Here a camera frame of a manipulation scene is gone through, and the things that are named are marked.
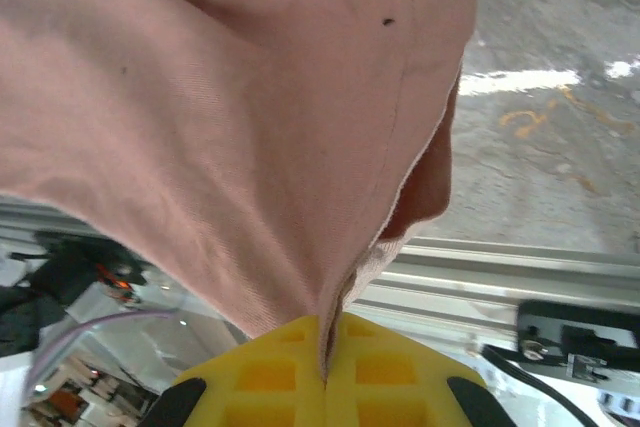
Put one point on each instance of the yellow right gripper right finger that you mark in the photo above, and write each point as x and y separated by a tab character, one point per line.
400	354

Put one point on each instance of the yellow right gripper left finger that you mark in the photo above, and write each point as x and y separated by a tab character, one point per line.
270	347

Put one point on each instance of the pink printed t-shirt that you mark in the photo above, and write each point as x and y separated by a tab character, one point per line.
225	122

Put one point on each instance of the aluminium mounting rail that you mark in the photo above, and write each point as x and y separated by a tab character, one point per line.
500	267

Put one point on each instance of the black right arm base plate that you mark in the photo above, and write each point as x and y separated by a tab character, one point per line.
600	327

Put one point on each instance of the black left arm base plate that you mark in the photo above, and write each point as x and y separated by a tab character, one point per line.
65	267

